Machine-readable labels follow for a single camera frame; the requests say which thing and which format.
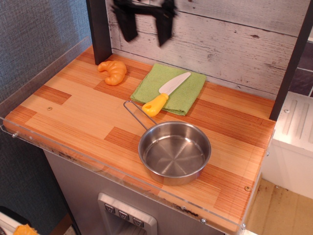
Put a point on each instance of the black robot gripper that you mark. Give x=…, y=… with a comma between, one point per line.
x=126, y=11

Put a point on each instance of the orange plastic toy croissant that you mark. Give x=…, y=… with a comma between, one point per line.
x=116, y=70

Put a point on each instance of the green cloth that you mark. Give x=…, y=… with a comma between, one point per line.
x=177, y=88

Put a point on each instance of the stainless steel saucepan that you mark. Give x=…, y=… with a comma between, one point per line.
x=174, y=152

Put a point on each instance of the silver toy fridge cabinet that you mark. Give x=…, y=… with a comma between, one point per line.
x=81, y=188

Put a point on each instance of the silver dispenser button panel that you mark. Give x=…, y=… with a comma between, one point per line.
x=124, y=216

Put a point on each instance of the white ribbed side cabinet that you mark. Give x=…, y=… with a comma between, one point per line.
x=289, y=159

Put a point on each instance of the orange object bottom left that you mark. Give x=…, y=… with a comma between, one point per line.
x=25, y=230

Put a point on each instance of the dark left shelf post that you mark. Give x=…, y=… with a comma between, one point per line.
x=99, y=28

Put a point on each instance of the dark shelf post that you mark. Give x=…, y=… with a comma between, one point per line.
x=99, y=28
x=293, y=62

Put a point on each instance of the yellow handled toy knife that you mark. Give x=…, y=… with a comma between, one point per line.
x=153, y=107

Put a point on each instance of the dark right shelf post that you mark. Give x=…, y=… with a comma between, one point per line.
x=293, y=62

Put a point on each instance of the clear acrylic guard rail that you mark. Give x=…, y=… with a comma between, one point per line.
x=79, y=118

